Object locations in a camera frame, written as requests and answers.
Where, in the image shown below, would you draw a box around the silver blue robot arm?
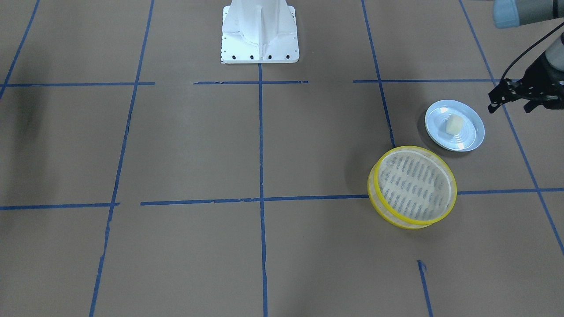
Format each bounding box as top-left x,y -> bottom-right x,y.
488,0 -> 564,114

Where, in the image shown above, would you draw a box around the white pedestal column base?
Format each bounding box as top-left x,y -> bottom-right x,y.
220,0 -> 300,64

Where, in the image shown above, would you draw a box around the light blue plate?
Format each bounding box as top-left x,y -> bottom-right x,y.
424,99 -> 485,152

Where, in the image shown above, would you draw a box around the white steamed bun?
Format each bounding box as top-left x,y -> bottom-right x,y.
445,114 -> 464,135

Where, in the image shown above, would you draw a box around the yellow bamboo steamer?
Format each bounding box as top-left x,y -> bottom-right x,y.
367,146 -> 458,229

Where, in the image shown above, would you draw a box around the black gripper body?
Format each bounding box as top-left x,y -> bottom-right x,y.
522,53 -> 564,111

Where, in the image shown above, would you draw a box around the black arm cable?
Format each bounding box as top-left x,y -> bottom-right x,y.
502,22 -> 564,86

